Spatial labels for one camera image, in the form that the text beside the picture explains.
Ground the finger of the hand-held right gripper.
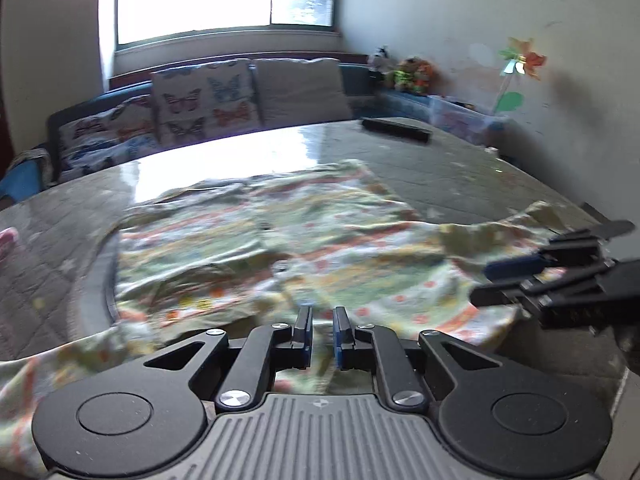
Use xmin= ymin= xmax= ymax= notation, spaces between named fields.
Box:
xmin=470 ymin=261 xmax=614 ymax=310
xmin=484 ymin=220 xmax=637 ymax=283

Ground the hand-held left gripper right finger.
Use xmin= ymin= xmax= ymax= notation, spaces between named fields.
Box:
xmin=332 ymin=305 xmax=503 ymax=413

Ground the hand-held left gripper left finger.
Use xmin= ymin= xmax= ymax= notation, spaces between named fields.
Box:
xmin=142 ymin=305 xmax=314 ymax=411

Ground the floral patterned garment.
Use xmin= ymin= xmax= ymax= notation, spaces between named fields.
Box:
xmin=0 ymin=157 xmax=596 ymax=480

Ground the clear plastic storage box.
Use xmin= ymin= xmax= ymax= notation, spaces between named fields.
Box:
xmin=426 ymin=94 xmax=509 ymax=147

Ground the black remote control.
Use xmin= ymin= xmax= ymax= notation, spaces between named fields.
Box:
xmin=361 ymin=116 xmax=433 ymax=145

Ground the colourful pinwheel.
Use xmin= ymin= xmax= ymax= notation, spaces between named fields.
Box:
xmin=491 ymin=35 xmax=549 ymax=117

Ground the round glass turntable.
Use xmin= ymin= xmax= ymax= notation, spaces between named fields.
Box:
xmin=75 ymin=225 xmax=126 ymax=341

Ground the orange and green plush toy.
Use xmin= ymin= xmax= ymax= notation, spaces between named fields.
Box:
xmin=386 ymin=55 xmax=434 ymax=97

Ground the blue sofa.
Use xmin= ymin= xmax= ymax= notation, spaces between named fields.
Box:
xmin=0 ymin=62 xmax=506 ymax=201

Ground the white plush toy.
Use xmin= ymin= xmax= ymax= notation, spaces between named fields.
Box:
xmin=369 ymin=44 xmax=394 ymax=70

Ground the white cushion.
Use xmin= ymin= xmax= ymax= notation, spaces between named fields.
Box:
xmin=251 ymin=56 xmax=354 ymax=127

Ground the large butterfly print cushion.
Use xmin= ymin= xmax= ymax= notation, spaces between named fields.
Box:
xmin=150 ymin=59 xmax=264 ymax=147

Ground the grey quilted table cover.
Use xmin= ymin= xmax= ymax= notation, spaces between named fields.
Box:
xmin=0 ymin=115 xmax=621 ymax=378

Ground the pink cloth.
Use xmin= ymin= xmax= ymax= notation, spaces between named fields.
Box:
xmin=0 ymin=226 xmax=20 ymax=262

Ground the plaid cloth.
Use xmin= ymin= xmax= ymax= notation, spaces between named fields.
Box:
xmin=14 ymin=149 xmax=55 ymax=192

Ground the blue folded blanket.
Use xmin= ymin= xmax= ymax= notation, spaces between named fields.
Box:
xmin=0 ymin=159 xmax=51 ymax=202

